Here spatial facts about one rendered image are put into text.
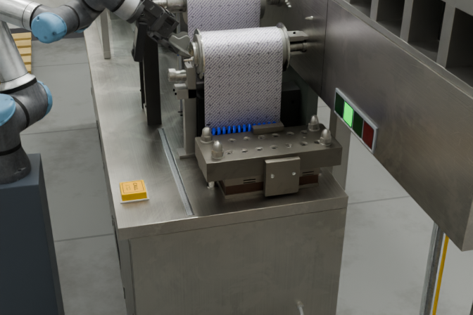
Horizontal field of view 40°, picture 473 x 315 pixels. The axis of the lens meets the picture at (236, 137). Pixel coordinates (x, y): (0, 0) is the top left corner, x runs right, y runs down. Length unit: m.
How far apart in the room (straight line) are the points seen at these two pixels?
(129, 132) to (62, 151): 1.87
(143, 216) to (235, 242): 0.27
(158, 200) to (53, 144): 2.37
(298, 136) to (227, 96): 0.24
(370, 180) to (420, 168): 2.34
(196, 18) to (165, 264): 0.76
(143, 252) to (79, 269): 1.30
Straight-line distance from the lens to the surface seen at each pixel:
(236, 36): 1.89
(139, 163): 2.05
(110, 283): 3.01
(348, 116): 1.72
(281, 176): 1.84
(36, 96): 2.07
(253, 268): 1.94
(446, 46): 1.31
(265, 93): 1.95
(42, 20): 1.71
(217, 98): 1.91
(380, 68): 1.55
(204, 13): 2.07
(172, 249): 1.83
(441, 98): 1.33
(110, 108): 2.43
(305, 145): 1.88
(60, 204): 3.58
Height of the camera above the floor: 1.91
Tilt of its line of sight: 28 degrees down
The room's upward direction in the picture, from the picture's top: 1 degrees clockwise
